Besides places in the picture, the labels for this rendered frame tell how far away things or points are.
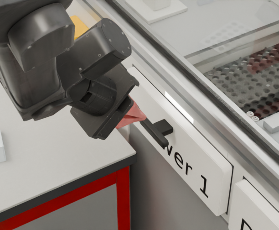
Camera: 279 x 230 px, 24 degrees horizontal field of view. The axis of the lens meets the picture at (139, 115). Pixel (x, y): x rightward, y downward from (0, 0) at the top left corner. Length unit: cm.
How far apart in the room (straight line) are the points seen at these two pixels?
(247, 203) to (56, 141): 45
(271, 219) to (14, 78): 46
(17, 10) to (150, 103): 75
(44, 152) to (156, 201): 24
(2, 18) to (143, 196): 101
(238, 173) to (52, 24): 63
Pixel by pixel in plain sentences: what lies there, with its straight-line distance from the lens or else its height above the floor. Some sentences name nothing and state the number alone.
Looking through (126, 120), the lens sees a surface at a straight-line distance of 93.
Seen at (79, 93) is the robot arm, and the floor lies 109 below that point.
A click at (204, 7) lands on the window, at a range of 95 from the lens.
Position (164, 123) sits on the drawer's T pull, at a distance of 108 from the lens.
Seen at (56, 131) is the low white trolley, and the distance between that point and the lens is 130.
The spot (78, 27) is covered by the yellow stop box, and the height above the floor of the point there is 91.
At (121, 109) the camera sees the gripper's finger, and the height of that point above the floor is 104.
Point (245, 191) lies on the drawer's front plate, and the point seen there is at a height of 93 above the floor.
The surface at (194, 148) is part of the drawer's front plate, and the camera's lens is 104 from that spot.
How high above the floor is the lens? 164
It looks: 42 degrees down
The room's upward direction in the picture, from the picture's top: straight up
